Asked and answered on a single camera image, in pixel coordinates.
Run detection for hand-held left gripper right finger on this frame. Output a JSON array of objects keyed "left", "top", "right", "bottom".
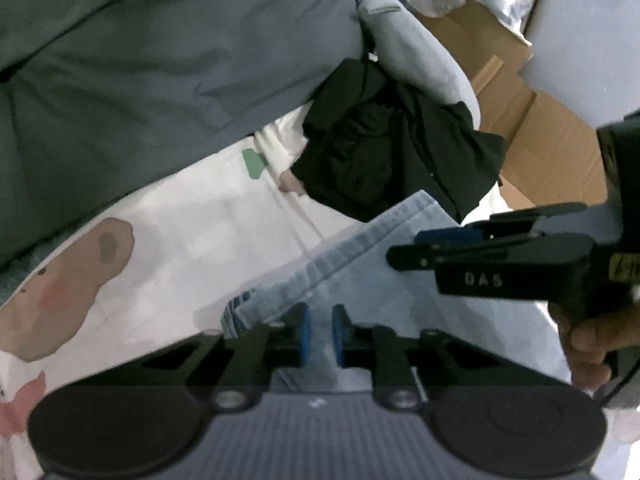
[{"left": 331, "top": 304, "right": 506, "bottom": 411}]

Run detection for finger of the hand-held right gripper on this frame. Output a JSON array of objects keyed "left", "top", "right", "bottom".
[
  {"left": 387, "top": 234, "right": 595, "bottom": 271},
  {"left": 416, "top": 203, "right": 588, "bottom": 247}
]

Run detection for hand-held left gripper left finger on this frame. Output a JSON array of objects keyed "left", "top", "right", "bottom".
[{"left": 140, "top": 302, "right": 312, "bottom": 411}]

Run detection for blue denim pants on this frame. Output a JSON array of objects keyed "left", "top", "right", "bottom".
[{"left": 220, "top": 190, "right": 573, "bottom": 396}]

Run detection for person's right hand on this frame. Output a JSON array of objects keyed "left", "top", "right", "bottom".
[{"left": 550, "top": 304, "right": 627, "bottom": 392}]

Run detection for large brown cardboard box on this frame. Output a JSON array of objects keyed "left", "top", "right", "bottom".
[{"left": 415, "top": 0, "right": 611, "bottom": 211}]

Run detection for black garment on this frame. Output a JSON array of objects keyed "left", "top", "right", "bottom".
[{"left": 290, "top": 57, "right": 507, "bottom": 223}]

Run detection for white printed bed sheet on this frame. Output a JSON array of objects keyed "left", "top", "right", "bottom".
[{"left": 0, "top": 105, "right": 640, "bottom": 480}]

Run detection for grey neck pillow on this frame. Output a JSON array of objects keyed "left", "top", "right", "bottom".
[{"left": 357, "top": 0, "right": 482, "bottom": 131}]

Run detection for dark grey-green duvet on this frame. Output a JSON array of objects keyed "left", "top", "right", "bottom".
[{"left": 0, "top": 0, "right": 366, "bottom": 271}]

